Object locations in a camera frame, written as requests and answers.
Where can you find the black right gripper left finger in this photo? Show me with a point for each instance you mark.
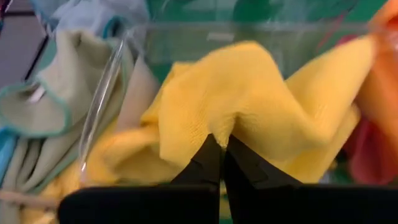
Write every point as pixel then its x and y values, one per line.
pixel 192 199

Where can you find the black aluminium table frame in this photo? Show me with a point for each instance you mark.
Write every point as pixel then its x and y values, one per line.
pixel 37 56

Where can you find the green table mat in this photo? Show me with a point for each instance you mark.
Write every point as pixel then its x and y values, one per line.
pixel 370 11

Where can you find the clear plastic bin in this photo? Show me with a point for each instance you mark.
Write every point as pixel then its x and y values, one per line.
pixel 102 96

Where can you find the yellow microfiber towel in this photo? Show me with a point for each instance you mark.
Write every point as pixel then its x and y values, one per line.
pixel 109 161
pixel 248 102

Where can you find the pink microfiber towel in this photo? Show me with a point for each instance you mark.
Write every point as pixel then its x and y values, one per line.
pixel 370 155

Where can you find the grey-blue microfiber towel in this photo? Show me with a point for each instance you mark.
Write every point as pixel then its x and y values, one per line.
pixel 87 12

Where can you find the teal blue microfiber towel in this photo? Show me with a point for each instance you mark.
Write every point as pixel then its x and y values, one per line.
pixel 4 155

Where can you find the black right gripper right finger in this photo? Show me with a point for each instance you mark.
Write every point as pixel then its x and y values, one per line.
pixel 280 202

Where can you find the sage green microfiber towel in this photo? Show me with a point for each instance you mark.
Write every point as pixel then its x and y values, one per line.
pixel 53 105

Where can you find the orange microfiber towel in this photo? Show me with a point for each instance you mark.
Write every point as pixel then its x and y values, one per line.
pixel 385 62

